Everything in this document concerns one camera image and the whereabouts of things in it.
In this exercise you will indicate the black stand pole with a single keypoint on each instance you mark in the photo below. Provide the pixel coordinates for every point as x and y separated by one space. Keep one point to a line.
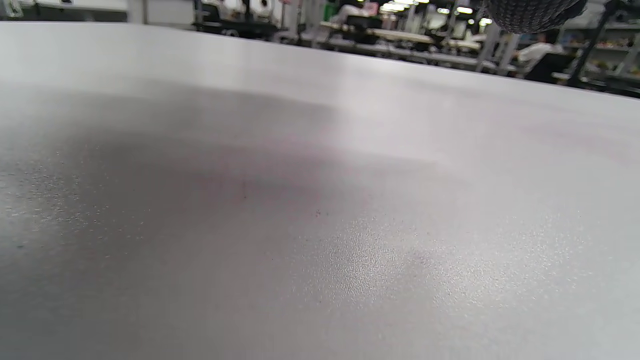
592 42

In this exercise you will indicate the long beige workbench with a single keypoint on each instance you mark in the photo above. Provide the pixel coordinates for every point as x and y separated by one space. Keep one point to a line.
400 36

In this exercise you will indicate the black office chair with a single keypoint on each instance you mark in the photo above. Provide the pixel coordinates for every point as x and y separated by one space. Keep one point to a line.
550 67

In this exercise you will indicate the person's left hand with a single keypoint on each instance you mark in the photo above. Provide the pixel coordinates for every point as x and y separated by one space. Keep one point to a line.
530 14

